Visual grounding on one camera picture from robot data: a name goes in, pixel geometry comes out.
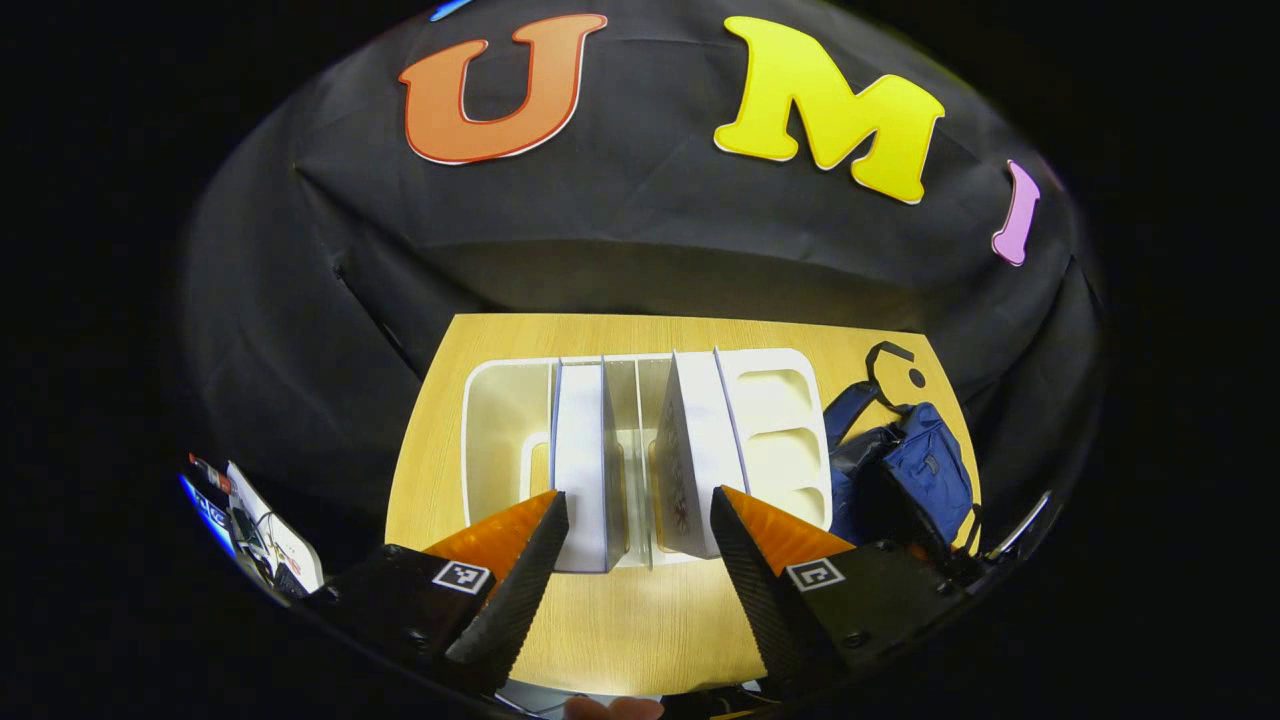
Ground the black backdrop cloth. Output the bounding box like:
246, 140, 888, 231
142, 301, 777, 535
180, 0, 1106, 601

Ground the white plastic bookshelf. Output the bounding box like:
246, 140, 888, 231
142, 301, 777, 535
460, 347, 834, 569

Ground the white book with figure illustration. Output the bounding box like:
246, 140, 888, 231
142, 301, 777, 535
550, 358, 631, 574

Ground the blue schoolbag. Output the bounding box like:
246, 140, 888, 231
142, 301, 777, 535
822, 340, 983, 561

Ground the white panel with cables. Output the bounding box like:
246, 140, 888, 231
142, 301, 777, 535
183, 452, 326, 601

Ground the white book with grey pattern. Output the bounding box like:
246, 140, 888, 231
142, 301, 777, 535
653, 350, 748, 559

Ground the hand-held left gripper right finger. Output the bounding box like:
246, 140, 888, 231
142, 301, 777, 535
709, 486, 977, 697

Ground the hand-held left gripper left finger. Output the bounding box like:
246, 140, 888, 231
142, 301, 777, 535
300, 490, 571, 696

